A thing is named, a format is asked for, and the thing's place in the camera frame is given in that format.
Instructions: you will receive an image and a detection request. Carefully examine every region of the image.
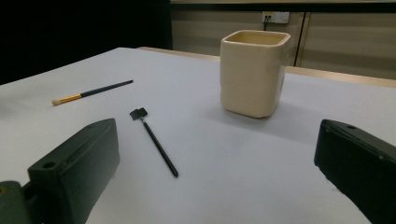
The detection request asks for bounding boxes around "black eyebrow comb brush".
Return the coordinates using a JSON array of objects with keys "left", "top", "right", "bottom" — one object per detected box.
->
[{"left": 129, "top": 106, "right": 179, "bottom": 178}]

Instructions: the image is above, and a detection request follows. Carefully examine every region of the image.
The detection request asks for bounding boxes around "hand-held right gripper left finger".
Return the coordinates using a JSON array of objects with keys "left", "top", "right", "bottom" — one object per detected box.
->
[{"left": 22, "top": 118, "right": 120, "bottom": 224}]

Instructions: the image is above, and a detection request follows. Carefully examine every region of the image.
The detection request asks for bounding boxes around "white wall socket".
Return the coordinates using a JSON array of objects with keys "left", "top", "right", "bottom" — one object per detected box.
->
[{"left": 262, "top": 11, "right": 290, "bottom": 24}]

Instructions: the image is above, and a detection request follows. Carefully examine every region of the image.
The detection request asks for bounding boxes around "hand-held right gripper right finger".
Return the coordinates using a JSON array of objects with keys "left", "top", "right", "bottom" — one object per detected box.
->
[{"left": 313, "top": 119, "right": 396, "bottom": 224}]

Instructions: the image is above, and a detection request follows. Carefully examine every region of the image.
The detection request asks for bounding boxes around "white table sheet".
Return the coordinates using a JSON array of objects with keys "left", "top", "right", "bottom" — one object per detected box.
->
[{"left": 0, "top": 47, "right": 396, "bottom": 224}]

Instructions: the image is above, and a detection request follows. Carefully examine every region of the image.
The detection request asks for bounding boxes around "makeup brush with gold ferrule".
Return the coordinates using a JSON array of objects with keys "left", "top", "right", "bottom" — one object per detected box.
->
[{"left": 51, "top": 79, "right": 134, "bottom": 106}]

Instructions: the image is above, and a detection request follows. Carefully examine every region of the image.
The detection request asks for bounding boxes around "black curtain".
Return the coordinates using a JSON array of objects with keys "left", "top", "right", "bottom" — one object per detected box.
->
[{"left": 0, "top": 0, "right": 173, "bottom": 86}]

